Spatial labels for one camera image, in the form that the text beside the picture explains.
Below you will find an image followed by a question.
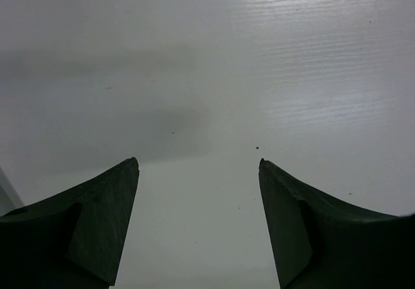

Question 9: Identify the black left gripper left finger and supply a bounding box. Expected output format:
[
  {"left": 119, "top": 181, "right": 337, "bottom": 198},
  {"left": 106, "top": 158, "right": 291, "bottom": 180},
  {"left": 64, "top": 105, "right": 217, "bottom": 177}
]
[{"left": 1, "top": 157, "right": 139, "bottom": 288}]

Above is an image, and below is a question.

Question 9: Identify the aluminium table edge rail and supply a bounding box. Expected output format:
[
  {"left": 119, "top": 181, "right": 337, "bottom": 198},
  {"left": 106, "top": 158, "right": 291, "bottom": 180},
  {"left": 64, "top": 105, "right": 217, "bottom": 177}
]
[{"left": 0, "top": 168, "right": 24, "bottom": 215}]

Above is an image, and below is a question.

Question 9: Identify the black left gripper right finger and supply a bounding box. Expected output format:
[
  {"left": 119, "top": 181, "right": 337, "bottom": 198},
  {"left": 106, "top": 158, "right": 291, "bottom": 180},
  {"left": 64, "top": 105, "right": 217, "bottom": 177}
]
[{"left": 259, "top": 160, "right": 414, "bottom": 288}]

